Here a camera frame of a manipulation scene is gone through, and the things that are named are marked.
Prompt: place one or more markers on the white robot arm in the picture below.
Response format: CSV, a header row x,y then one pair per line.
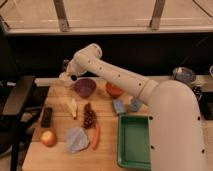
x,y
175,126

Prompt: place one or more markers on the orange carrot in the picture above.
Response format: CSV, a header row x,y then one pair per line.
x,y
96,136

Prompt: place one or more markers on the wooden board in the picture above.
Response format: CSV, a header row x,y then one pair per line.
x,y
58,158

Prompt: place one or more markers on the blue plastic cup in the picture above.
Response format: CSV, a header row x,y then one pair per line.
x,y
135,104

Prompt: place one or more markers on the grey bowl on counter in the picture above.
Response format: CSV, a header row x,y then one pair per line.
x,y
184,75

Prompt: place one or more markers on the blue cloth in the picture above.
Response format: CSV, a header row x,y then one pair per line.
x,y
76,139

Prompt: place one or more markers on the white paper cup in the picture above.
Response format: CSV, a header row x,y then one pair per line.
x,y
66,79

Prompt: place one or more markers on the black chair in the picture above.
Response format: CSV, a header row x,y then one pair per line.
x,y
16,118

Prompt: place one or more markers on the blue sponge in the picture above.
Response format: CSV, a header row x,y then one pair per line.
x,y
119,106

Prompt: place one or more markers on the black rectangular block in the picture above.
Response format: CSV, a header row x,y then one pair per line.
x,y
46,117

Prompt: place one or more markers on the red yellow apple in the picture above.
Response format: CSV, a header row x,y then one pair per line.
x,y
48,138

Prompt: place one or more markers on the purple bowl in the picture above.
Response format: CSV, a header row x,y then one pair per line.
x,y
85,87

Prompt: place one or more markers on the banana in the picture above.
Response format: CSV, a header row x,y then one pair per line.
x,y
71,107

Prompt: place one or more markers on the bunch of dark grapes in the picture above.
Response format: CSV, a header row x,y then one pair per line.
x,y
89,116

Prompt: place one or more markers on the orange bowl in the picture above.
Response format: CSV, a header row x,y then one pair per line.
x,y
113,91

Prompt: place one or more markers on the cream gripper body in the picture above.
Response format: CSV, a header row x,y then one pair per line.
x,y
72,71

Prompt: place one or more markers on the green plastic tray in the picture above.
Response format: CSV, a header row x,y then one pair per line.
x,y
133,142

